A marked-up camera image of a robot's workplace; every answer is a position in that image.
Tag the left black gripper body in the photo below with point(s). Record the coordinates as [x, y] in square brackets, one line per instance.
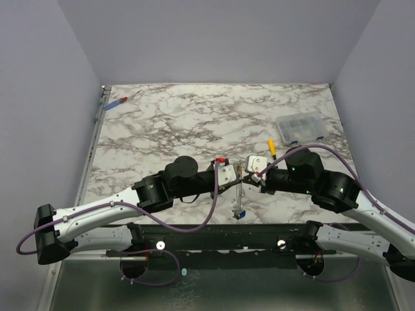
[206, 183]

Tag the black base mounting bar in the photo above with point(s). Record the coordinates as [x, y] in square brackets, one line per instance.
[230, 246]

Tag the blue red screwdriver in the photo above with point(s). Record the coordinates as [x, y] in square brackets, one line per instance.
[116, 103]

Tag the yellow handled screwdriver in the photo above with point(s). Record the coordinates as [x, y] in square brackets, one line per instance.
[272, 149]

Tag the large grey metal keyring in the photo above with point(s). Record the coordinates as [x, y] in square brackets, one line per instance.
[238, 204]

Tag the clear plastic screw box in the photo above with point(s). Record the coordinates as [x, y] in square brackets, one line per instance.
[301, 128]

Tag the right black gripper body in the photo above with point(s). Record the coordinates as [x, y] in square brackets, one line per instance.
[268, 177]

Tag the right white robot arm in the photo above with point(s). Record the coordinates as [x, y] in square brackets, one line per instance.
[301, 171]

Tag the left aluminium rail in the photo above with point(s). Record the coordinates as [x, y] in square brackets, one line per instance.
[98, 121]

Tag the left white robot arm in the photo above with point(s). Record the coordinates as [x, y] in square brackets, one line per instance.
[62, 232]

